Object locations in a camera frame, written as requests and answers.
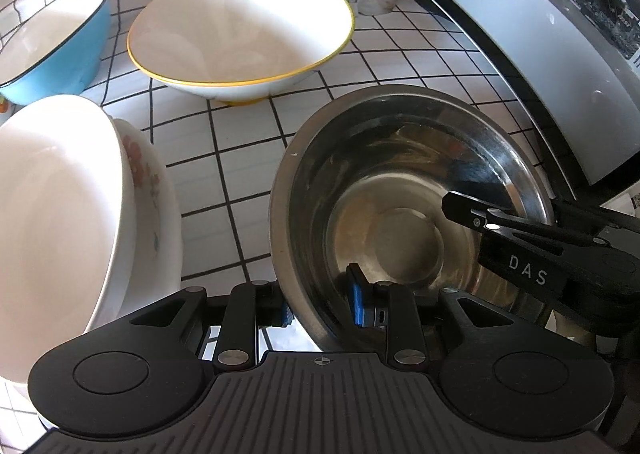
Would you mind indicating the black framed monitor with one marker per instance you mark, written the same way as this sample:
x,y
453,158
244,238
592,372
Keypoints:
x,y
505,28

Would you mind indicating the white checkered tablecloth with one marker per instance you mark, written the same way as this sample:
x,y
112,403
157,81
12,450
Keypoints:
x,y
240,143

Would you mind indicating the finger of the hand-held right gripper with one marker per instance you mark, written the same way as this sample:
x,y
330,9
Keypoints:
x,y
595,215
472,210

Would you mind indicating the white bowl with yellow rim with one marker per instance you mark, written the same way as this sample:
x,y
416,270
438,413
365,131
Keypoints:
x,y
235,28

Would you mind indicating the plain white bowl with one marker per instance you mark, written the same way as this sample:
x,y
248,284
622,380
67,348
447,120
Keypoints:
x,y
55,214

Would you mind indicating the blue bowl with white inside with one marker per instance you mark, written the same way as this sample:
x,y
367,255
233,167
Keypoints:
x,y
45,48

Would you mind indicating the stainless steel bowl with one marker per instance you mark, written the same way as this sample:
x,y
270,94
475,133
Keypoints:
x,y
390,173

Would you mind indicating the white floral plate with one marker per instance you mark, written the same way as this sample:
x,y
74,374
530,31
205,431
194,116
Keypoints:
x,y
152,219

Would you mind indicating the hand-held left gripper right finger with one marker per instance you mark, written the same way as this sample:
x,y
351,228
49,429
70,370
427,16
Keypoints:
x,y
358,301

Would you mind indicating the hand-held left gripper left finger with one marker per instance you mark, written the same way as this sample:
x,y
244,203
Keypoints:
x,y
281,306

